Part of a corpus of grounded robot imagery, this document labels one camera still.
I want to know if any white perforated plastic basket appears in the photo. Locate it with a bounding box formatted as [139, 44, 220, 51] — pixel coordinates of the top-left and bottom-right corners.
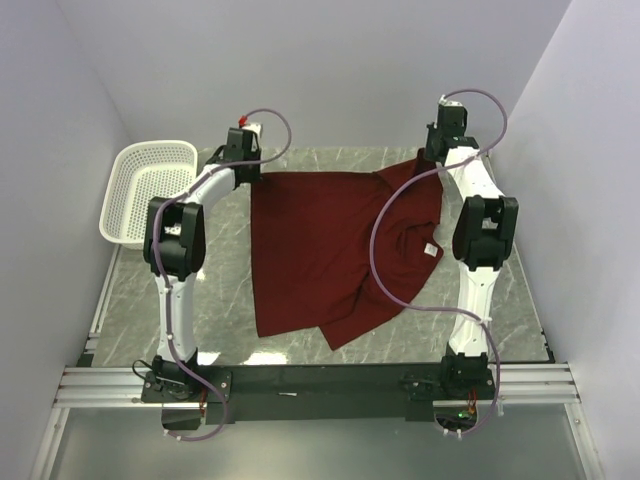
[99, 140, 198, 250]

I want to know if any aluminium extrusion rail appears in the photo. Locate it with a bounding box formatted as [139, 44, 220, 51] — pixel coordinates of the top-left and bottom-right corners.
[52, 364, 151, 409]

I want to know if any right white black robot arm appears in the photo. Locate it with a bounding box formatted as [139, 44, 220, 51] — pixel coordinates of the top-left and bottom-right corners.
[425, 97, 519, 357]

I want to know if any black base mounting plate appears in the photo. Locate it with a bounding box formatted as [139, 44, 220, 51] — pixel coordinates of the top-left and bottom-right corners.
[141, 363, 495, 425]

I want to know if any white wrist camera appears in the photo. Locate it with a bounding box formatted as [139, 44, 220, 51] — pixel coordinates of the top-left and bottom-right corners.
[238, 115, 264, 139]
[438, 95, 464, 108]

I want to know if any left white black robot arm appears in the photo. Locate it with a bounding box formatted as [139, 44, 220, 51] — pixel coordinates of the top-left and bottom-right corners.
[143, 123, 262, 363]

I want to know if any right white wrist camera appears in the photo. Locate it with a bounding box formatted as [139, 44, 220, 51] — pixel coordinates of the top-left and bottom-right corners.
[438, 95, 464, 108]

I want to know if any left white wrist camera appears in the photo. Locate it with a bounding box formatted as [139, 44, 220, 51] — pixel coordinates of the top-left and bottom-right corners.
[238, 115, 264, 139]

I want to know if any dark red t-shirt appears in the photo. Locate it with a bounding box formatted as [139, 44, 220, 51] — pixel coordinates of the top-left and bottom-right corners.
[250, 152, 443, 350]

